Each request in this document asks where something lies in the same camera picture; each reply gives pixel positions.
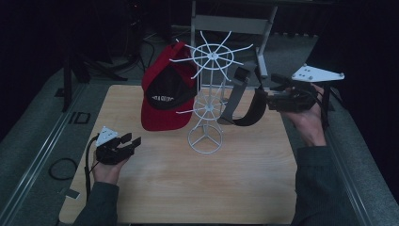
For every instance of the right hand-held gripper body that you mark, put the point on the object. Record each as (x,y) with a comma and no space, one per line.
(298,95)

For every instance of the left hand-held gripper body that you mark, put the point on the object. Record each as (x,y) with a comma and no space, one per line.
(108,152)

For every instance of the red and black cap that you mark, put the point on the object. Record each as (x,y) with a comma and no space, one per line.
(166,94)

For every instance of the person's left hand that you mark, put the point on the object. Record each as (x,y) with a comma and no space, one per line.
(108,172)

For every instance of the person's right hand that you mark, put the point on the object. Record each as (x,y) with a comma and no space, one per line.
(309,125)

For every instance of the black floor bracket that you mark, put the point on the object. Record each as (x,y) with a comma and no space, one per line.
(82,118)

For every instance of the metal floor rail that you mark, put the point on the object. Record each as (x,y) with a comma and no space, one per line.
(40,153)
(348,169)

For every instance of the grey metal desk frame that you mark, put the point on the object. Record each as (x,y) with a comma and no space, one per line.
(232,24)

